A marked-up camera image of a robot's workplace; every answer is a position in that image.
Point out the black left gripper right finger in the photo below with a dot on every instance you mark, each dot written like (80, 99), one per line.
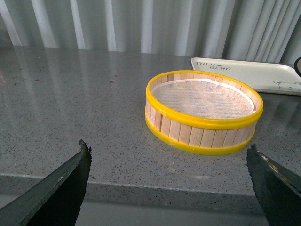
(277, 189)

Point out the cream rectangular serving tray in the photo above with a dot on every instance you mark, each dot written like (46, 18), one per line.
(262, 77)

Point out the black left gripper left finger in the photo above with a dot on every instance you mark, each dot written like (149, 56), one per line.
(56, 200)

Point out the yellow rimmed wooden steamer basket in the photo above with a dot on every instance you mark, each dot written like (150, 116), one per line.
(195, 134)

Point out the brown plate with black rim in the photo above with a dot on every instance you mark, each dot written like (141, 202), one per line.
(297, 66)

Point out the white gauze steamer liner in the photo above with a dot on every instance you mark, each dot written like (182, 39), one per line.
(204, 98)

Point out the grey pleated curtain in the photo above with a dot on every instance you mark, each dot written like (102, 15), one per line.
(251, 30)

